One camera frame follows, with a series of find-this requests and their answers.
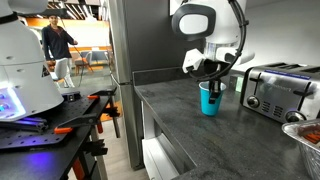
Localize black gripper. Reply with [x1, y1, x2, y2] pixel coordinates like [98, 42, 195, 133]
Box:
[201, 58, 232, 105]

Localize blue plastic cup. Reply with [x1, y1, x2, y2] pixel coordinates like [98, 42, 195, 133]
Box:
[198, 80, 228, 118]

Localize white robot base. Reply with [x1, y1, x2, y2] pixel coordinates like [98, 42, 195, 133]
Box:
[0, 0, 65, 123]

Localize small green box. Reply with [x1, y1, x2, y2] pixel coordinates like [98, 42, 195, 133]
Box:
[228, 73, 246, 94]

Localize silver four-slot toaster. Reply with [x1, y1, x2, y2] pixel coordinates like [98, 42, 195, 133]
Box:
[239, 62, 320, 125]

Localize white cabinet drawer front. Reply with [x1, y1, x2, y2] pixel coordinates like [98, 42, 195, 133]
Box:
[140, 99, 198, 180]

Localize stainless steel refrigerator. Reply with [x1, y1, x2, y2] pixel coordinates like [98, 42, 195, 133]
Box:
[107, 0, 208, 171]

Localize black orange bar clamp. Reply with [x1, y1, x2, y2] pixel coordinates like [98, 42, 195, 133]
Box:
[86, 85, 122, 140]
[52, 112, 112, 158]

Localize brown food pieces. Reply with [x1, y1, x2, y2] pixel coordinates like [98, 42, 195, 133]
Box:
[297, 123, 320, 145]

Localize aluminium foil tray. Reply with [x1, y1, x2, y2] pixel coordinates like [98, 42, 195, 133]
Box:
[281, 118, 320, 180]

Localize grey armchair wooden legs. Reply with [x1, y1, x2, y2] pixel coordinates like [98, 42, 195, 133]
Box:
[74, 50, 95, 76]

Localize small black connector block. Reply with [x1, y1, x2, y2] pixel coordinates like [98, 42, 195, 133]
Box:
[61, 91, 82, 102]

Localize white office chair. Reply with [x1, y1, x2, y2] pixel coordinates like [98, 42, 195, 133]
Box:
[49, 57, 70, 89]

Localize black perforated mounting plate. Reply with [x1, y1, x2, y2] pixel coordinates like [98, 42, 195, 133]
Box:
[0, 89, 112, 152]

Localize person in dark sweater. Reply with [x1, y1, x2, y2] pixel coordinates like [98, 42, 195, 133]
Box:
[41, 14, 80, 89]

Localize black aluminium extrusion bar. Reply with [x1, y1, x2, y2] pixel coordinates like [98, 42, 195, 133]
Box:
[0, 117, 50, 133]

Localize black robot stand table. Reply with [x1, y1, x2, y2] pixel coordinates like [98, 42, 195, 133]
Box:
[0, 85, 118, 180]

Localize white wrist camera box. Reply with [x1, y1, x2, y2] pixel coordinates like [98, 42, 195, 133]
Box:
[181, 48, 206, 74]

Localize white wall whiteboard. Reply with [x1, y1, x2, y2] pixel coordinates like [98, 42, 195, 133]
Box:
[66, 23, 112, 49]

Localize thin black hanging cable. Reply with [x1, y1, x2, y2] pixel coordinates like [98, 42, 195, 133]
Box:
[58, 15, 84, 88]

